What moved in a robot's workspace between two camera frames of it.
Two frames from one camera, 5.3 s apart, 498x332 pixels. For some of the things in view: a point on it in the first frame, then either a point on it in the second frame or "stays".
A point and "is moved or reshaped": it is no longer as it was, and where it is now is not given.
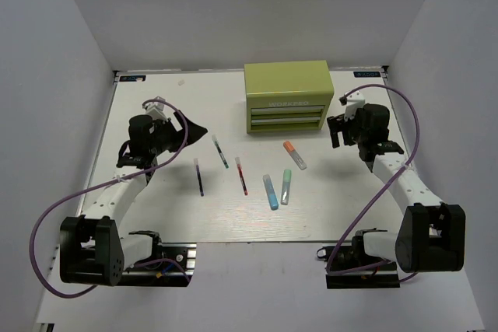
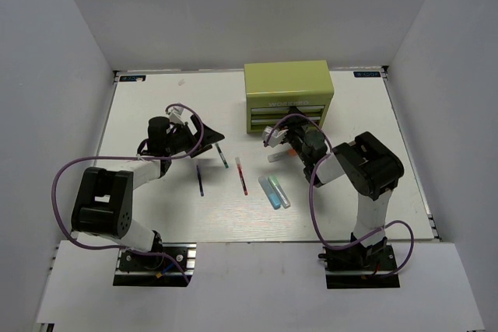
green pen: x=219 y=151 stays
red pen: x=242 y=179 stays
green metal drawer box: x=287 y=96 stays
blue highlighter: x=271 y=192 is moved or reshaped
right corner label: x=366 y=74 stays
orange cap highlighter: x=295 y=155 is moved or reshaped
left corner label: x=132 y=78 stays
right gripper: x=338 y=124 -> x=293 y=124
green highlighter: x=285 y=187 is moved or reshaped
